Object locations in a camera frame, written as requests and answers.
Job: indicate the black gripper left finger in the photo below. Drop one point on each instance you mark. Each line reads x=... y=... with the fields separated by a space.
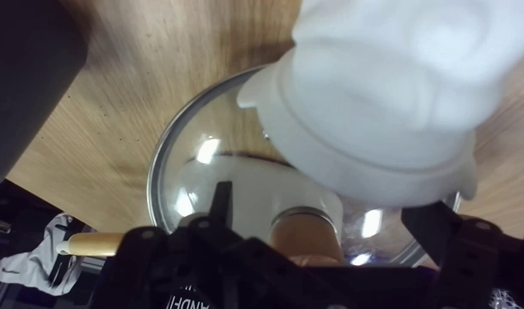
x=207 y=240

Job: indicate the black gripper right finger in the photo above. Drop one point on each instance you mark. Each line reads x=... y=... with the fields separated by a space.
x=465 y=247

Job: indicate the glass lid with wooden knob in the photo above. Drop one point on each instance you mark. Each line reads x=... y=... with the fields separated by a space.
x=214 y=139

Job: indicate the grey cup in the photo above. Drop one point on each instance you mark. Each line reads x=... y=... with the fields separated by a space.
x=42 y=49

